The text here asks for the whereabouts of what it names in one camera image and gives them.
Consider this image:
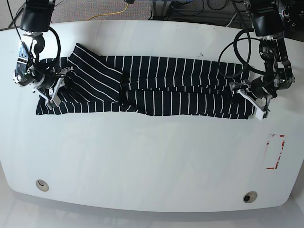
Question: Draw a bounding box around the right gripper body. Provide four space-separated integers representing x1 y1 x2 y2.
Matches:
32 66 73 104

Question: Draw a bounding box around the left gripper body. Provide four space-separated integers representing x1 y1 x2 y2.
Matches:
229 77 278 114

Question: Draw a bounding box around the black white striped t-shirt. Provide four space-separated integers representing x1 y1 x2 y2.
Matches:
36 44 245 119

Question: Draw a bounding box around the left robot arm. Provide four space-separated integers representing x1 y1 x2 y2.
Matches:
219 0 295 120

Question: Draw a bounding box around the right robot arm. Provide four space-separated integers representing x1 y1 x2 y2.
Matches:
13 0 73 109

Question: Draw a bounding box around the red tape rectangle marking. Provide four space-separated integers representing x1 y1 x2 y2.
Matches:
263 134 285 170

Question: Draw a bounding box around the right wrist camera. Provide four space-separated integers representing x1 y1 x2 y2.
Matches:
46 95 61 110

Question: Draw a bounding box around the yellow cable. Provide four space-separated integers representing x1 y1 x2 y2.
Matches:
88 1 133 21

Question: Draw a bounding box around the right table cable grommet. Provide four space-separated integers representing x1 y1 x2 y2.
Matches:
243 191 257 204

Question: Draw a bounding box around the table cable grommet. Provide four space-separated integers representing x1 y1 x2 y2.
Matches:
36 180 49 192
243 191 257 204

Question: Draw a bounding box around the left table cable grommet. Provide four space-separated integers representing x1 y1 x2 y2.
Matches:
36 180 49 192

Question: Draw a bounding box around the aluminium frame rail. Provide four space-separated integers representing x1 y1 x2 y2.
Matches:
150 0 171 20

